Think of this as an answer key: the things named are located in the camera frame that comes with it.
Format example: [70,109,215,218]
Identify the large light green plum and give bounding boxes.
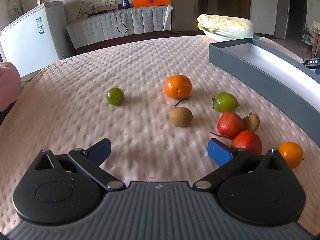
[212,92,240,113]

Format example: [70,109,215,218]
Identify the small dark green plum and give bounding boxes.
[106,87,125,106]

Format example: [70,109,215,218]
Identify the grey cardboard box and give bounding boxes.
[209,38,320,117]

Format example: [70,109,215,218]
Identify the mandarin orange with twig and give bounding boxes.
[163,75,193,107]

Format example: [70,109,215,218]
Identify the pink plush toy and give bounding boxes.
[0,61,22,112]

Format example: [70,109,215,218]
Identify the small red apple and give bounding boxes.
[231,130,263,155]
[211,112,244,140]

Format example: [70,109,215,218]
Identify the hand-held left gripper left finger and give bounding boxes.
[34,138,126,192]

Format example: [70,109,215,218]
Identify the brown longan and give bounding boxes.
[170,107,193,128]
[242,112,260,132]

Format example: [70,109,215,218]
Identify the napa cabbage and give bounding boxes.
[197,14,254,40]

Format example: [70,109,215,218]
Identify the white lace cloth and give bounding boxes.
[66,5,173,49]

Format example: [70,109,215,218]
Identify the white chest freezer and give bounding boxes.
[0,1,67,78]

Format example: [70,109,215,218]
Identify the small orange kumquat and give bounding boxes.
[278,142,304,170]

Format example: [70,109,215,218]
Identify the black power strip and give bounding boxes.
[82,10,108,17]

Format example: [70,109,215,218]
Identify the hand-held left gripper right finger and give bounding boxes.
[192,138,292,193]

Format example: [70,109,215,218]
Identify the white bowl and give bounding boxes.
[202,27,261,42]

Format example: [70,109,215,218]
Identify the white door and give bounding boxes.
[250,0,291,40]

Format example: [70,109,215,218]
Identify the dark wooden cabinet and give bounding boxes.
[75,30,203,55]

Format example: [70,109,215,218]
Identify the wooden chair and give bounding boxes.
[302,21,320,58]

